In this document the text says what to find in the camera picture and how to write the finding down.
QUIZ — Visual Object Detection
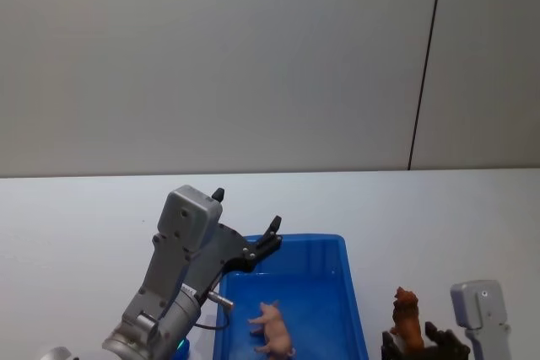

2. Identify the blue plastic tray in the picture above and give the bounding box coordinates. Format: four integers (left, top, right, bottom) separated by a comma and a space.
213, 233, 370, 360

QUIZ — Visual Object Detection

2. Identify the pink pig toy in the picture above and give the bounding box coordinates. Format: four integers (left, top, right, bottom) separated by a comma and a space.
247, 299, 297, 357

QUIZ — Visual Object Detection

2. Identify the thin dark cable silver plug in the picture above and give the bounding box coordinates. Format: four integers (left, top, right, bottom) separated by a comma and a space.
196, 291, 236, 330

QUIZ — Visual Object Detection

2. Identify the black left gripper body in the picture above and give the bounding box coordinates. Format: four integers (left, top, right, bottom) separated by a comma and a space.
184, 222, 258, 298

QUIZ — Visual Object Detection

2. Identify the brown lion toy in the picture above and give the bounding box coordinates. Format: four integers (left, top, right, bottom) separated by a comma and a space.
389, 286, 425, 353

